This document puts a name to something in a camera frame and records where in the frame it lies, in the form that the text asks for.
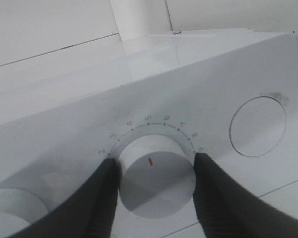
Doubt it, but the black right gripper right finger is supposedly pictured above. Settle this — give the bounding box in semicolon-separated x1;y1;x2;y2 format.
193;153;298;238

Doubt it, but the white timer knob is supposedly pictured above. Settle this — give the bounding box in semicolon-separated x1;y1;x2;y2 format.
119;135;196;219

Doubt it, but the white microwave oven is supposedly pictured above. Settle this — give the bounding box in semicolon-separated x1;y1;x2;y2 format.
0;29;298;238

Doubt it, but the round white door button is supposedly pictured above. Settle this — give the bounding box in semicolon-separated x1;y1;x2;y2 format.
229;96;287;157

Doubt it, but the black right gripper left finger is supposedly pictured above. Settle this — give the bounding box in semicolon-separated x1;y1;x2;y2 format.
12;159;119;238

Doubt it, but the upper white power knob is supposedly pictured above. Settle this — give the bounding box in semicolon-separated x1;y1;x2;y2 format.
0;188;48;238

